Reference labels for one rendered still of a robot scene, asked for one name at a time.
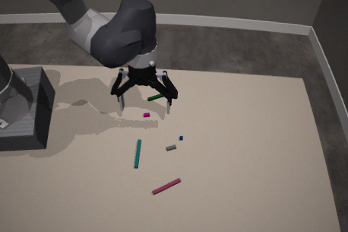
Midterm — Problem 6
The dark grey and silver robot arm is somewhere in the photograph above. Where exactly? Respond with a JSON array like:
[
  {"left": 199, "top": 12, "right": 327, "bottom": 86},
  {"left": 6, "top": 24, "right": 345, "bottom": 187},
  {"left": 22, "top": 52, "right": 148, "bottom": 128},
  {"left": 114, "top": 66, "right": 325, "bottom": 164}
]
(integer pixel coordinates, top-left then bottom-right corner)
[{"left": 0, "top": 0, "right": 157, "bottom": 130}]

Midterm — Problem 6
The pink rod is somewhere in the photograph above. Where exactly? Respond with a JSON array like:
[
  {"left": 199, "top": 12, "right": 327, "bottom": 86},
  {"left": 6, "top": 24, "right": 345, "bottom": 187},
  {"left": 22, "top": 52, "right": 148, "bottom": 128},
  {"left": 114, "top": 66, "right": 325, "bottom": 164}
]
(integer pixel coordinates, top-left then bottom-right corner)
[{"left": 152, "top": 178, "right": 181, "bottom": 195}]

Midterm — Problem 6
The grey rod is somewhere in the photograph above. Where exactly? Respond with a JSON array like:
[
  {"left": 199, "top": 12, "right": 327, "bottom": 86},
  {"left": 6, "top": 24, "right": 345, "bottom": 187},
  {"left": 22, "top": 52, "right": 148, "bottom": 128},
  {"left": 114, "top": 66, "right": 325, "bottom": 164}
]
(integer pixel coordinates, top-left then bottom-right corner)
[{"left": 166, "top": 145, "right": 176, "bottom": 151}]

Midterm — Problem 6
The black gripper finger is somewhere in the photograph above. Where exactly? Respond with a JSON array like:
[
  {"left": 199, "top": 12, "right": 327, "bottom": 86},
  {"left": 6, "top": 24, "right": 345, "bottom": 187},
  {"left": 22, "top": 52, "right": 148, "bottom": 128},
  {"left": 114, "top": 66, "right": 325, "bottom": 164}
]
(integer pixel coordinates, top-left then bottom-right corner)
[
  {"left": 144, "top": 71, "right": 178, "bottom": 114},
  {"left": 110, "top": 68, "right": 140, "bottom": 111}
]

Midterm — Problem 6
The dark green rod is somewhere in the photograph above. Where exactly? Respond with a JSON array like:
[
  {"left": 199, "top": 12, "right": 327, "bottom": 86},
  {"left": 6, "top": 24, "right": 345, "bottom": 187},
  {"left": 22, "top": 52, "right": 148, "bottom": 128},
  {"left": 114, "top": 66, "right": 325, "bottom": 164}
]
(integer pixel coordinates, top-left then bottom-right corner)
[{"left": 147, "top": 94, "right": 163, "bottom": 101}]

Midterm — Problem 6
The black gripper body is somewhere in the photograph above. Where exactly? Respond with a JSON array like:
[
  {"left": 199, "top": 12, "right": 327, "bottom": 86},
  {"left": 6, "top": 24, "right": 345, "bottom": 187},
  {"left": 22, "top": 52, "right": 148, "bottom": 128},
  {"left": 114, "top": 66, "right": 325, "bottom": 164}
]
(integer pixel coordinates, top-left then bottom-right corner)
[{"left": 128, "top": 63, "right": 157, "bottom": 86}]

